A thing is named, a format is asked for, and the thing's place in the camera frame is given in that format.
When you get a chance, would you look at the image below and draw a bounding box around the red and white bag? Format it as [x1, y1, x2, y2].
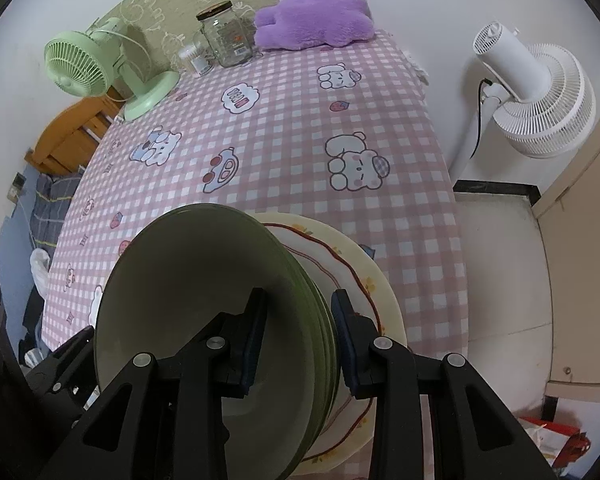
[517, 415, 593, 480]

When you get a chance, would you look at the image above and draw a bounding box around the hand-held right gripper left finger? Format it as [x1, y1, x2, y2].
[40, 287, 268, 480]

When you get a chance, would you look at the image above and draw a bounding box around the round yellow floral plate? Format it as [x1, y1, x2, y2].
[254, 212, 406, 476]

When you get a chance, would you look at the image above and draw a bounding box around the grey plaid blanket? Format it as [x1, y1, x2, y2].
[27, 170, 88, 251]

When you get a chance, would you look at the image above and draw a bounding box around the wooden bed headboard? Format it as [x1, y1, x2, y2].
[25, 95, 126, 176]

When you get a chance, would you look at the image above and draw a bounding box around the black fan cable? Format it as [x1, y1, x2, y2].
[467, 77, 493, 158]

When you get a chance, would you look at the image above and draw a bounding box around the beige wardrobe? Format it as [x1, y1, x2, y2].
[530, 120, 600, 406]

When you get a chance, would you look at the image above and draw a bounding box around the purple plush pillow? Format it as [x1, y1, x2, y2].
[253, 0, 374, 52]

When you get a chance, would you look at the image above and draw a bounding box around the green desk fan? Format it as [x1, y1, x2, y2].
[44, 17, 181, 122]

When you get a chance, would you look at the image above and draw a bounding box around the green patterned board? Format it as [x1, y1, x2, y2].
[87, 0, 281, 81]

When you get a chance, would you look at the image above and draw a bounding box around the wall socket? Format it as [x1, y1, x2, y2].
[7, 172, 27, 203]

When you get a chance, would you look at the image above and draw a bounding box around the pink checkered tablecloth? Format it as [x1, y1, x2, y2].
[40, 27, 473, 361]

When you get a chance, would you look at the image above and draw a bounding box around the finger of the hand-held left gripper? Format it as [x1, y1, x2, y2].
[26, 326, 101, 428]

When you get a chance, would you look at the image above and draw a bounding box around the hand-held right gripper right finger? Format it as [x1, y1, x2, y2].
[330, 289, 556, 480]

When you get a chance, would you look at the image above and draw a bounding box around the small clear plastic container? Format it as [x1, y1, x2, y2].
[178, 44, 216, 77]

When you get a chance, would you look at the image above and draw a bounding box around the white plastic bag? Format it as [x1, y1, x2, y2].
[29, 249, 53, 306]

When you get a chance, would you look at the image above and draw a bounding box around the white standing fan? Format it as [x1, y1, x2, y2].
[447, 20, 598, 181]

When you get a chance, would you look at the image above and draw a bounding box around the glass jar with dark lid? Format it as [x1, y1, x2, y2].
[196, 4, 255, 68]

